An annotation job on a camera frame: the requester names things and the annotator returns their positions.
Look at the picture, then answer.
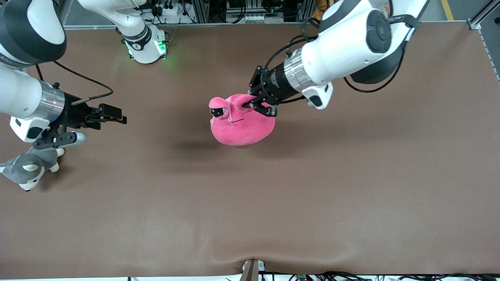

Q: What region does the round pink plush toy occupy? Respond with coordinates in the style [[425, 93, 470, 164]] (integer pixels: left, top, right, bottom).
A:
[[208, 94, 276, 147]]

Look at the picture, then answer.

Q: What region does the grey white husky plush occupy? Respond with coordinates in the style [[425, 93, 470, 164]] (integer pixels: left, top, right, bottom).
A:
[[0, 145, 66, 192]]

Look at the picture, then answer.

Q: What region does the bag of orange items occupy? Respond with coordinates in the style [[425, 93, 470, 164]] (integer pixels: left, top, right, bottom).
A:
[[311, 0, 332, 22]]

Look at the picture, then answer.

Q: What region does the brown table cloth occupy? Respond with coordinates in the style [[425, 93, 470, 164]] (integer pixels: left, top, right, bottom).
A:
[[0, 21, 500, 278]]

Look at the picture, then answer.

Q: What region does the white power strip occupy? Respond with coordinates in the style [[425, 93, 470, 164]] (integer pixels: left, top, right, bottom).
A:
[[154, 3, 185, 18]]

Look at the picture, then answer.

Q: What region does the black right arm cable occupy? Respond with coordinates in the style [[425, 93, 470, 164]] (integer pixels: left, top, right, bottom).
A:
[[34, 60, 114, 107]]

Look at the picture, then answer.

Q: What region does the aluminium table edge rail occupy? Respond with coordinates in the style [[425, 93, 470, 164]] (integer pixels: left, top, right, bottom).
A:
[[62, 23, 325, 31]]

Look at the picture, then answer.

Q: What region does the brown metal clamp bracket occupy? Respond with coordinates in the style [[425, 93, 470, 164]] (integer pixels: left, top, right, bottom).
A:
[[239, 258, 266, 281]]

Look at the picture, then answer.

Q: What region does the black cable bundle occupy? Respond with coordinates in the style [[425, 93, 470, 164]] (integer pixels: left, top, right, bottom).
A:
[[289, 271, 500, 281]]

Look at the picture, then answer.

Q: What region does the aluminium frame profile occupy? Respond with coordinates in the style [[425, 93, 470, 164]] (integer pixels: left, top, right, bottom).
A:
[[467, 0, 500, 82]]

